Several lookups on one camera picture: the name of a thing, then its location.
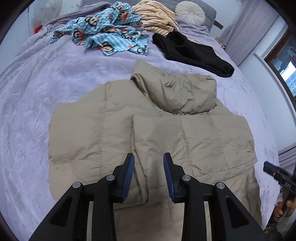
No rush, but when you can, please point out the beige puffer jacket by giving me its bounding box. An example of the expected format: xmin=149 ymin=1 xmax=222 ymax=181
xmin=49 ymin=60 xmax=262 ymax=240

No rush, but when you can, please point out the person's right hand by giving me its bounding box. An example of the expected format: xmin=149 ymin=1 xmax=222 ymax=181
xmin=273 ymin=190 xmax=295 ymax=221

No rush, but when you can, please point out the lavender plush bed blanket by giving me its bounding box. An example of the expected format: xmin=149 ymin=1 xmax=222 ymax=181
xmin=0 ymin=1 xmax=282 ymax=241

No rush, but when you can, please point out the grey curtain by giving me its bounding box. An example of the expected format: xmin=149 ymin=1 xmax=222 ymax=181
xmin=220 ymin=1 xmax=278 ymax=66

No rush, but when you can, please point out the black garment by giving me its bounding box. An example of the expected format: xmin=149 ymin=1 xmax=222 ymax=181
xmin=152 ymin=31 xmax=234 ymax=78

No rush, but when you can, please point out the grey quilted headboard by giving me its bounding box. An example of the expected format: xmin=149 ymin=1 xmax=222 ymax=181
xmin=80 ymin=0 xmax=216 ymax=31

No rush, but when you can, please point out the round cream pleated cushion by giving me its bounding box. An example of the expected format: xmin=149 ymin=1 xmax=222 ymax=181
xmin=175 ymin=1 xmax=206 ymax=25

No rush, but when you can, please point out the blue monkey print garment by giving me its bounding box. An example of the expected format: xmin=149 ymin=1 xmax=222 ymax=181
xmin=50 ymin=2 xmax=149 ymax=56

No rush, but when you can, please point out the yellow striped garment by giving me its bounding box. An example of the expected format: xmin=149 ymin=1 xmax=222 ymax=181
xmin=132 ymin=1 xmax=179 ymax=37

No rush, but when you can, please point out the white floral pillow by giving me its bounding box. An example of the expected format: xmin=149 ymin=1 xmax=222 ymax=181
xmin=29 ymin=0 xmax=63 ymax=24

